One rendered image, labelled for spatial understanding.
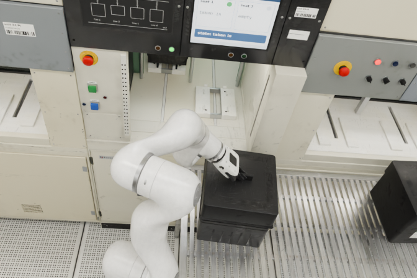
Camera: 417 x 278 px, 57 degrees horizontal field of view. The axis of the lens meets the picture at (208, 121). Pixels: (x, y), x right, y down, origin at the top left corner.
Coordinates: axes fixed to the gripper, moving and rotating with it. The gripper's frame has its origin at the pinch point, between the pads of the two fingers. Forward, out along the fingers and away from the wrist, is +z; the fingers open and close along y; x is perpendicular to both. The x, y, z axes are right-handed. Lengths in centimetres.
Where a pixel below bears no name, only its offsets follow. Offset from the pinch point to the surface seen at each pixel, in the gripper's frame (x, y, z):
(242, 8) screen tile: -31, 28, -46
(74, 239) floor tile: 135, 13, 18
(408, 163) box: -50, 24, 60
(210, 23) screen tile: -19, 27, -48
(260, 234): 5.7, -13.7, 22.9
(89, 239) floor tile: 129, 15, 24
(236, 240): 17.1, -13.7, 22.3
